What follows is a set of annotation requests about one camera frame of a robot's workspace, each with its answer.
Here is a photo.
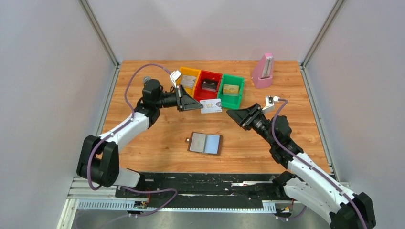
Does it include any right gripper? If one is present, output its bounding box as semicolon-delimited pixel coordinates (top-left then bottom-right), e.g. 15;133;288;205
225;104;276;146

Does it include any green plastic bin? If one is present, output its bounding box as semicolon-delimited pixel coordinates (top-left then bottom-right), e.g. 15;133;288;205
217;74;245;109

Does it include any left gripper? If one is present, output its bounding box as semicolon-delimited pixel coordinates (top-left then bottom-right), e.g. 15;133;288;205
154;85;203;112

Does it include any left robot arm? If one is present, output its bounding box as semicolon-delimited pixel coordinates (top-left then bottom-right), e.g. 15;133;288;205
76;79;203;197

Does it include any black card in red bin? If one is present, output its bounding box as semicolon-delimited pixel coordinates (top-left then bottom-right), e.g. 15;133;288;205
201;79;218;92

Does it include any silver card in yellow bin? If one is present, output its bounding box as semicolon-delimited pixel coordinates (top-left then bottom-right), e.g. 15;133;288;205
180;75;197;89

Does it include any red plastic bin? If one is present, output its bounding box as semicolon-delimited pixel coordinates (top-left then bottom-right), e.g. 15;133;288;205
193;70;223;101

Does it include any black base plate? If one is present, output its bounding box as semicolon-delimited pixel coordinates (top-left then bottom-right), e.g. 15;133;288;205
115;172;293;209

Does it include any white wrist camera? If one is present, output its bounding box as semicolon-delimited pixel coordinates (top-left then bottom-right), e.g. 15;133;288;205
262;96;280;114
169;70;182;88

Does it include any silver VIP card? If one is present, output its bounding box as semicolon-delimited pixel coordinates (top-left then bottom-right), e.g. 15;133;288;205
200;98;222;114

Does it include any pink metronome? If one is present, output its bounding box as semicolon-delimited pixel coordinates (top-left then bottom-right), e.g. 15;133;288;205
251;53;274;89

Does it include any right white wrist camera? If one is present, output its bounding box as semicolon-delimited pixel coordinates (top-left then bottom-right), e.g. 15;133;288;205
262;96;280;114

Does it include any black microphone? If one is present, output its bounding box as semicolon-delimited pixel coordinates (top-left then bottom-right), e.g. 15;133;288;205
143;76;151;84

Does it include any gold card in green bin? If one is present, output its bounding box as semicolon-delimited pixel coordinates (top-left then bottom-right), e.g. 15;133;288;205
222;84;240;96

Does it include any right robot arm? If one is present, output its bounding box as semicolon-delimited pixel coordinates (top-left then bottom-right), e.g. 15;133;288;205
226;104;376;229

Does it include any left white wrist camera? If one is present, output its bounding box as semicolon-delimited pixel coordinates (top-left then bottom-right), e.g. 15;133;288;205
169;70;182;88

